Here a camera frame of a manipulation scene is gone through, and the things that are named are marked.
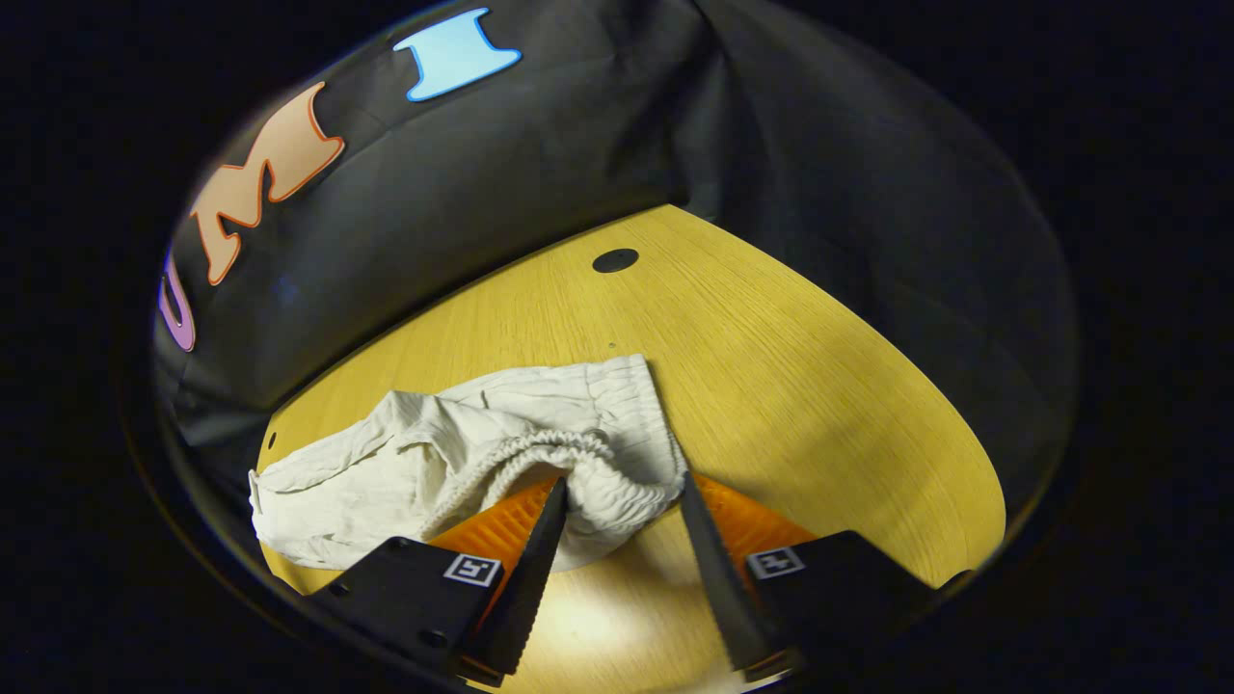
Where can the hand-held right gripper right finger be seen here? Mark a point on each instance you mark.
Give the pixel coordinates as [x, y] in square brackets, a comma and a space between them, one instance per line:
[718, 578]

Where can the white jeans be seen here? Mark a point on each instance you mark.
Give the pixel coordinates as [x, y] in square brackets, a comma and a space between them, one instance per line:
[434, 453]

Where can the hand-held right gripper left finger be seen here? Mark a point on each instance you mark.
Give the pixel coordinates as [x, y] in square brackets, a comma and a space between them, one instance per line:
[530, 578]

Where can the black backdrop cloth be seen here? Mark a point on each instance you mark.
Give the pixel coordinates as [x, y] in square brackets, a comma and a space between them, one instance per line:
[540, 173]

